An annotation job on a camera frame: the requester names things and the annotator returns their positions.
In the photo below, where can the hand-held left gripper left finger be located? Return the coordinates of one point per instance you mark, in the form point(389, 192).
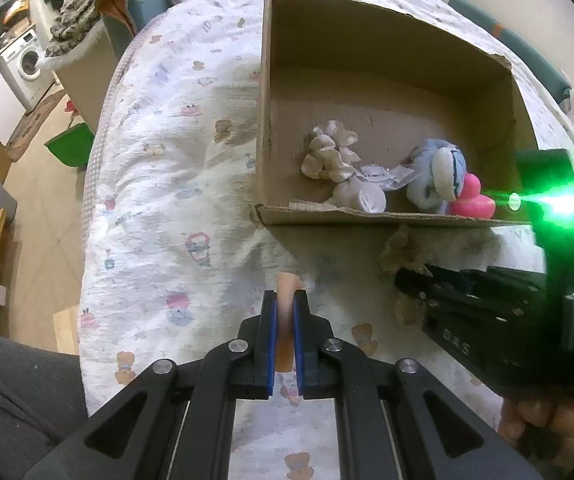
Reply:
point(268, 360)

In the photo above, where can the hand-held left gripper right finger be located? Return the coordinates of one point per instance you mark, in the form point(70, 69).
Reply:
point(298, 360)

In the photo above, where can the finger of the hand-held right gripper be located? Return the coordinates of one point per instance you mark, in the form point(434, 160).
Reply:
point(482, 305)
point(467, 280)

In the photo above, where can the peach stick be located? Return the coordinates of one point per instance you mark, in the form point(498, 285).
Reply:
point(285, 325)

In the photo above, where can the beige brown plush toy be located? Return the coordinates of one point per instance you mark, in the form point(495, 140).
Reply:
point(402, 252)

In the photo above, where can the pink rubber duck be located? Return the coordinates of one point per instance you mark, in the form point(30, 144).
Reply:
point(474, 205)

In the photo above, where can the blue and white plush toy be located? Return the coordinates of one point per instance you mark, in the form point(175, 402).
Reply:
point(432, 180)

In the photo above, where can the white sock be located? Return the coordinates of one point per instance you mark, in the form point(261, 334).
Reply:
point(362, 197)

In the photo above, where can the clear plastic packet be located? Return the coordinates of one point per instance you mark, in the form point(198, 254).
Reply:
point(382, 176)

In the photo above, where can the cream plush toy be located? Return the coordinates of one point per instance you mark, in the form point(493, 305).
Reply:
point(327, 155)

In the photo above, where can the brown cardboard box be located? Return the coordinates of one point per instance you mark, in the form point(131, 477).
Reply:
point(367, 85)

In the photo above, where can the person's right hand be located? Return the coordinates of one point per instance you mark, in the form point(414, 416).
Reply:
point(514, 417)

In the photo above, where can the printed white bed sheet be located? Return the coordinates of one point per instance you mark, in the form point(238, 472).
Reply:
point(167, 185)

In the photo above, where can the light wooden panel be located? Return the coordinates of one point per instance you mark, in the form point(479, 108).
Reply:
point(66, 330)

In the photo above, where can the teal padded headboard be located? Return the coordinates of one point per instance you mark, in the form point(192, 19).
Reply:
point(517, 45)

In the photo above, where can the person's left trouser leg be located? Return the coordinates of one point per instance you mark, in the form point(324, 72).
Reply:
point(17, 400)

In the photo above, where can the green dustpan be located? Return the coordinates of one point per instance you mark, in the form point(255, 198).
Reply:
point(69, 145)

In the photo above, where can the brown floor mat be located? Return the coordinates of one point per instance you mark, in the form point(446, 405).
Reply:
point(32, 120)

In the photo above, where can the beige storage box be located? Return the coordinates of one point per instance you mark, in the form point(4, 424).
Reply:
point(87, 75)

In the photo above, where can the teal fleece cushion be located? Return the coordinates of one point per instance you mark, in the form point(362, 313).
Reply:
point(132, 10)

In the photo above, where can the white washing machine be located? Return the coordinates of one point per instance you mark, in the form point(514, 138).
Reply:
point(24, 65)

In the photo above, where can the patterned knit blanket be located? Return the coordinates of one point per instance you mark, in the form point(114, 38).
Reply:
point(74, 25)

